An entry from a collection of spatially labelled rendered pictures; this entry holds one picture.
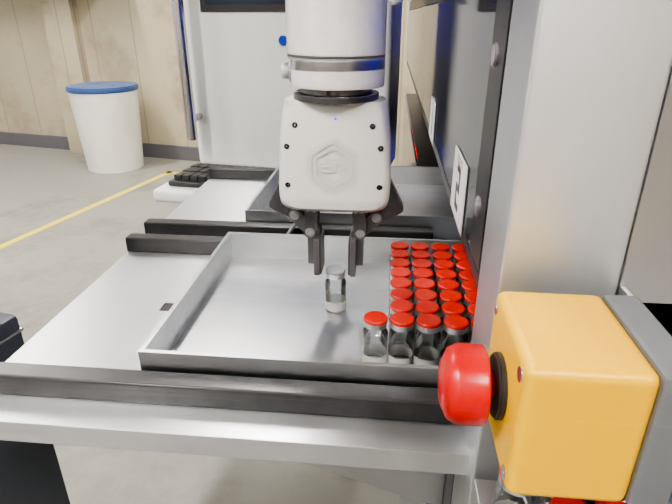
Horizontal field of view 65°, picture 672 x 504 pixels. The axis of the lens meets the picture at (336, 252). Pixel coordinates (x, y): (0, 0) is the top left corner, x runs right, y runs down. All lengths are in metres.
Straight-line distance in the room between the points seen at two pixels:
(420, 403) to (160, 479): 1.29
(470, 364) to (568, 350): 0.04
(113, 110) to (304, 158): 4.09
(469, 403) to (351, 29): 0.30
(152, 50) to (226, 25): 3.54
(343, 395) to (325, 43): 0.27
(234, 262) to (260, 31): 0.77
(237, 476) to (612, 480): 1.39
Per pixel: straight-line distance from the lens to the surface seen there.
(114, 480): 1.69
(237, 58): 1.36
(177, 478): 1.64
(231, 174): 1.02
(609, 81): 0.29
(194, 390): 0.44
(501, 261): 0.31
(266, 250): 0.67
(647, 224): 0.32
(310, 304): 0.56
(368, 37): 0.45
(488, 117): 0.38
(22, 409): 0.50
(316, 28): 0.44
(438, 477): 0.55
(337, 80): 0.44
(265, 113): 1.35
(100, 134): 4.58
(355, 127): 0.46
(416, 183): 0.98
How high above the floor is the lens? 1.16
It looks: 24 degrees down
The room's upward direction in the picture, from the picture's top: straight up
